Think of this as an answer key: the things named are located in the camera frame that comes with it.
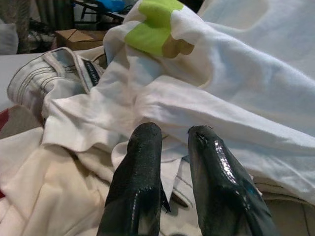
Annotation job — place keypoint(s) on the white t-shirt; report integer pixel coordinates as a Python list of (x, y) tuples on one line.
[(233, 73)]

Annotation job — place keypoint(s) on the red garment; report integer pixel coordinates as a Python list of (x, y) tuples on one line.
[(2, 122)]

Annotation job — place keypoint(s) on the cream white garment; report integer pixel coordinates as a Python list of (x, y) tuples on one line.
[(49, 186)]

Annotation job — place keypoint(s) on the grey patterned curtain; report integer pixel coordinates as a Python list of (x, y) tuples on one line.
[(27, 24)]

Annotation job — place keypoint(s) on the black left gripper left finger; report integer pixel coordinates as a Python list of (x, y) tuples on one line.
[(134, 184)]

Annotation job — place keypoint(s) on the blue plastic item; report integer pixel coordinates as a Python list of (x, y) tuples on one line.
[(110, 3)]

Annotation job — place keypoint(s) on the open brown cardboard box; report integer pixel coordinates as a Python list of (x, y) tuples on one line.
[(73, 40)]

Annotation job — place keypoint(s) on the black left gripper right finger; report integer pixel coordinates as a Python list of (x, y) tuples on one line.
[(216, 186)]

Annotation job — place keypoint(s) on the beige white jeans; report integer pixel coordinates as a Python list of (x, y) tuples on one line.
[(41, 76)]

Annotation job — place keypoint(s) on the grey cushion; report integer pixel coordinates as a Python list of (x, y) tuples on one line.
[(7, 39)]

